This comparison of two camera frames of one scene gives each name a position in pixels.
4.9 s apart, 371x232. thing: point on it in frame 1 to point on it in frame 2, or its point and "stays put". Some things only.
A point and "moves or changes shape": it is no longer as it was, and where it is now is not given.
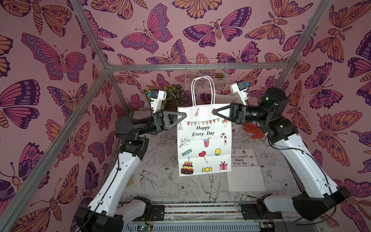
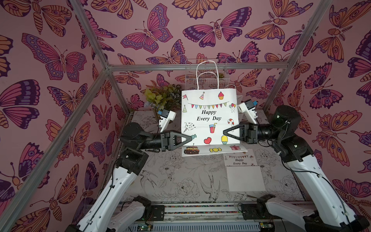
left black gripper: [159, 122] to [168, 141]
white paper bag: [204, 137] moves or changes shape
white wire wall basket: [206, 79] stays put
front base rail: [211, 217] stays put
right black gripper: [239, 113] to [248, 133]
